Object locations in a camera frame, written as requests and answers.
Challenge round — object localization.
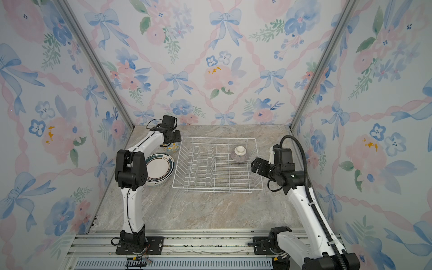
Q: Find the white wire dish rack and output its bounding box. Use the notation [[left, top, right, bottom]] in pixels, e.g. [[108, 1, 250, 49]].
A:
[[172, 137, 263, 193]]

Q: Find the yellow blue patterned bowl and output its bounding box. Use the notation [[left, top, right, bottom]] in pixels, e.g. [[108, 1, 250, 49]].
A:
[[166, 142, 181, 153]]

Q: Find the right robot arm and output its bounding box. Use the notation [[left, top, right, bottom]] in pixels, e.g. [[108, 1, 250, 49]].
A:
[[249, 145, 361, 270]]

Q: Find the left corner aluminium profile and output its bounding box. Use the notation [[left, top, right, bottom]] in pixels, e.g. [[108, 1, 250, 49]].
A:
[[54, 0, 135, 129]]

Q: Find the corner aluminium profile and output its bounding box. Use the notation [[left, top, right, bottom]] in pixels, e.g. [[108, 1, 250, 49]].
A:
[[290, 0, 357, 129], [54, 0, 135, 129]]

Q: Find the right corner aluminium profile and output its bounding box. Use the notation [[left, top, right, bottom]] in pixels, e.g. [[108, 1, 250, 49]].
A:
[[290, 0, 357, 129]]

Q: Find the thin black left cable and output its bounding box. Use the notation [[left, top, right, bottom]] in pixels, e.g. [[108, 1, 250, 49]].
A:
[[146, 117, 164, 131]]

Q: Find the black corrugated cable conduit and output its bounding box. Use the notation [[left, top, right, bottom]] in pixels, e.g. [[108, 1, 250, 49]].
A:
[[279, 134, 348, 270]]

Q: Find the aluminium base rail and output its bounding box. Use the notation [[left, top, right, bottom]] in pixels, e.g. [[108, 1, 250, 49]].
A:
[[65, 229, 352, 270]]

